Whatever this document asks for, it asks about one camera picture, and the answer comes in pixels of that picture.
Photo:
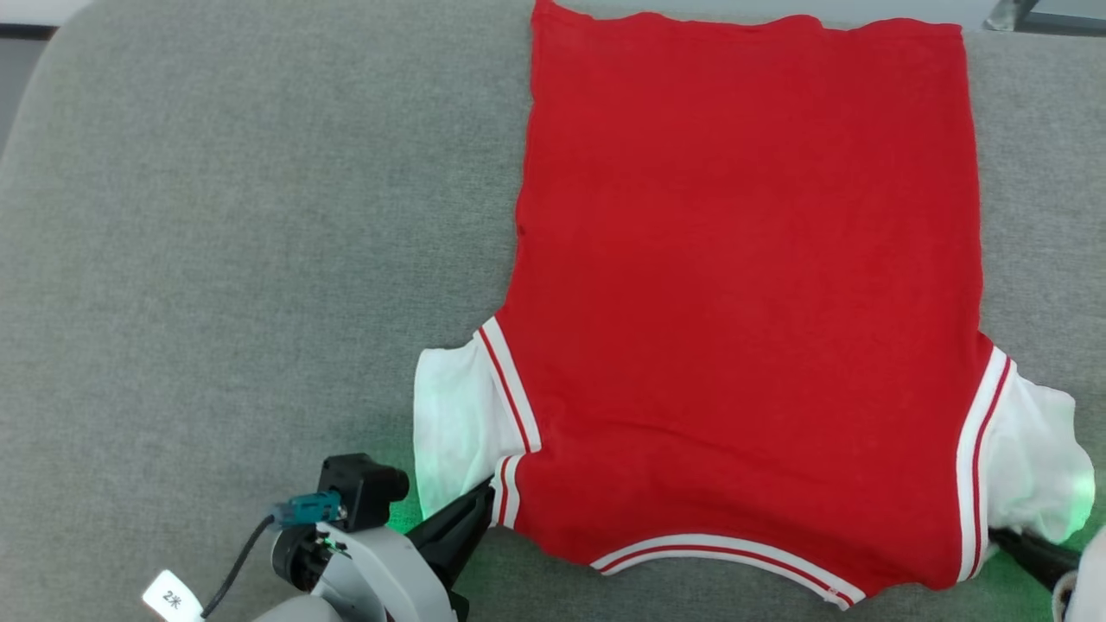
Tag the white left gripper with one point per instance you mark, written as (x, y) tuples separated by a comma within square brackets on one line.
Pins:
[(380, 574)]

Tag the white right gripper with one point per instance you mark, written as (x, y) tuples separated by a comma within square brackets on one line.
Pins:
[(1089, 587)]

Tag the red and white T-shirt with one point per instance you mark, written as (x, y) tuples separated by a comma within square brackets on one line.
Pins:
[(743, 302)]

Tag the dark-framed grey panel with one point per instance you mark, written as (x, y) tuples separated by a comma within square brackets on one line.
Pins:
[(13, 78)]

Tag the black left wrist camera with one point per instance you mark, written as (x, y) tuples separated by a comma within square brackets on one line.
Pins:
[(363, 488)]

